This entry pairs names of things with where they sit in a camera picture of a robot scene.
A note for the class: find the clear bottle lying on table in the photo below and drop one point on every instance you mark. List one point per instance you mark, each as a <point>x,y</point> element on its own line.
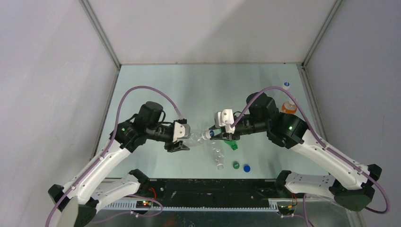
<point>217,154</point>

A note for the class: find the right circuit board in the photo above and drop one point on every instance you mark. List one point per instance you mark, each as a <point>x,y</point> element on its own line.
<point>286,210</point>

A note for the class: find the clear plastic bottle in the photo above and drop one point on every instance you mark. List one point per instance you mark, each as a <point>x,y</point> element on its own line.
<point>197,137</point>

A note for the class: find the metal cable duct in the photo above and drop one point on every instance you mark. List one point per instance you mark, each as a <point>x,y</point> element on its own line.
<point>130,206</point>

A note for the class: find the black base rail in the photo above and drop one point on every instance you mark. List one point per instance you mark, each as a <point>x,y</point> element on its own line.
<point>214,193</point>

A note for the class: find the green bottle cap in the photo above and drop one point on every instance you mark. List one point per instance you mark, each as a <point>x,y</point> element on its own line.
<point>235,165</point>

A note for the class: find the orange drink bottle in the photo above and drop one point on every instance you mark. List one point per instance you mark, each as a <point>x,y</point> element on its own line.
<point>289,107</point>

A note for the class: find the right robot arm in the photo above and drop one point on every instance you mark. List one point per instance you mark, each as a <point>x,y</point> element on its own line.
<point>349,183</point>

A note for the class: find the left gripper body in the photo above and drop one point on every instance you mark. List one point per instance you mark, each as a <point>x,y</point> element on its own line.
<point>160,132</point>

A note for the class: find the circuit board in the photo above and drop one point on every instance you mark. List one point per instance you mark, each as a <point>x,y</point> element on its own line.
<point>142,204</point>
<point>286,210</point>

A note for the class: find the left circuit board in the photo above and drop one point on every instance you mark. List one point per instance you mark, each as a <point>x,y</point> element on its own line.
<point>142,204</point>

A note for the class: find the clear bottle with blue cap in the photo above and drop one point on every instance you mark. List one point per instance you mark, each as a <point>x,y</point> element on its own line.
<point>286,85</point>

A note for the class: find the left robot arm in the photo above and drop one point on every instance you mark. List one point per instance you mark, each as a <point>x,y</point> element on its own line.
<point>83,197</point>

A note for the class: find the green plastic bottle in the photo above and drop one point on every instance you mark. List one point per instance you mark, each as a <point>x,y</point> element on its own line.
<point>232,144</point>

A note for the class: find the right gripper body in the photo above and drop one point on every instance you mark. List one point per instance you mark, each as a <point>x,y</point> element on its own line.
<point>247,125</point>

